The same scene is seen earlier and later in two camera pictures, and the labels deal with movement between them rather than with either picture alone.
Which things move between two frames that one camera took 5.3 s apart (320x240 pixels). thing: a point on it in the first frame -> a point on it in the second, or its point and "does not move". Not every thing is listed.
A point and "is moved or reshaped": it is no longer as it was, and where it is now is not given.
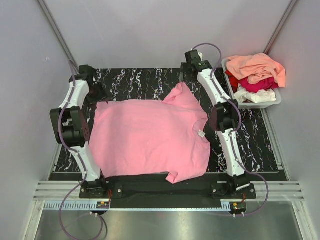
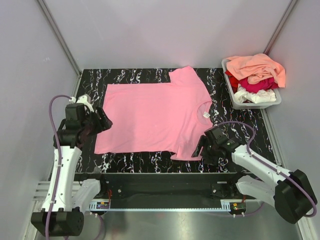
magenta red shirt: [269, 84] does not move
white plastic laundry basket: [246, 105] does not move
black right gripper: [184, 68] -> [202, 142]
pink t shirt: [142, 136] is moved or reshaped
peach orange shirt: [255, 67] does not move
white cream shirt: [264, 95] does not move
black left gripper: [102, 96] -> [103, 123]
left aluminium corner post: [64, 43] does not move
